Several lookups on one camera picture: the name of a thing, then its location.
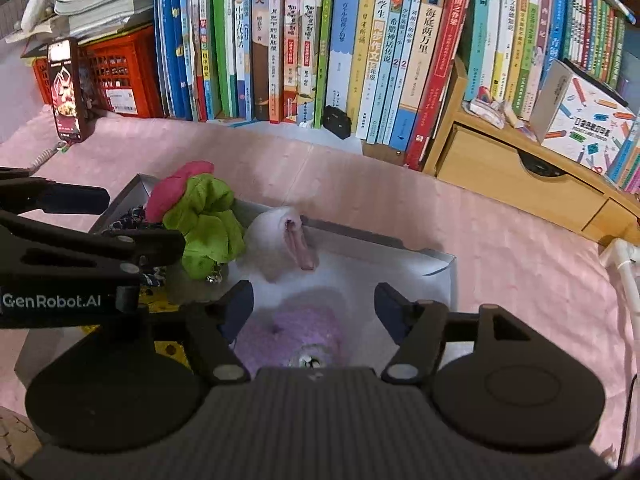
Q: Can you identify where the smartphone on stand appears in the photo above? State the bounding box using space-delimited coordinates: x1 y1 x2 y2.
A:
47 37 90 144

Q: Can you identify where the white patterned box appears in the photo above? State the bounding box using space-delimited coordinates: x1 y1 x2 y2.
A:
528 60 636 174

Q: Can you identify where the purple plush toy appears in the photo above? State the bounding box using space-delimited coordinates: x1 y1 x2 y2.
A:
231 306 345 377

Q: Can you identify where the white shallow box tray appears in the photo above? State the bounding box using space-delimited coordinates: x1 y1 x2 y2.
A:
14 173 459 391

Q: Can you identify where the yellow sequin pouch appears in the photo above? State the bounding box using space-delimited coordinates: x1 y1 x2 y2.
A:
74 287 192 375

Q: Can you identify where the white PVC pipe frame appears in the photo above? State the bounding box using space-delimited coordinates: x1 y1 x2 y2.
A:
600 238 639 353

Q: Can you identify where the pink and green flower plush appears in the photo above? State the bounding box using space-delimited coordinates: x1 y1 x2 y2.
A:
145 160 245 281

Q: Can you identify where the wooden drawer organizer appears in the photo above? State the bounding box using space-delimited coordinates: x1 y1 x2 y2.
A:
422 58 639 246

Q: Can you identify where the black cable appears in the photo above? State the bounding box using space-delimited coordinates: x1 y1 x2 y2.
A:
617 372 640 466

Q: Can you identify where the red plastic crate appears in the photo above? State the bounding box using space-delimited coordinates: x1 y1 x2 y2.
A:
29 25 164 118

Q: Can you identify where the white coiled phone cable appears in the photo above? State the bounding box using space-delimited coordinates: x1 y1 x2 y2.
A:
27 140 68 176

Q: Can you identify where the stack of paperback books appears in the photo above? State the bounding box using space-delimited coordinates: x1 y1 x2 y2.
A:
4 0 154 44

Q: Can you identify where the second row of books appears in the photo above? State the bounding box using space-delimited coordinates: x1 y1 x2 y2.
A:
461 0 639 194

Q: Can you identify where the navy floral drawstring pouch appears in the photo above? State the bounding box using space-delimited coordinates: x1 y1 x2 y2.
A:
100 205 166 287

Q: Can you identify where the small black cube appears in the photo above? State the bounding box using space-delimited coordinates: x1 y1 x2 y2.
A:
322 105 352 140

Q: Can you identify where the row of upright books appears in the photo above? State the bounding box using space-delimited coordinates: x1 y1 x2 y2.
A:
153 0 470 169

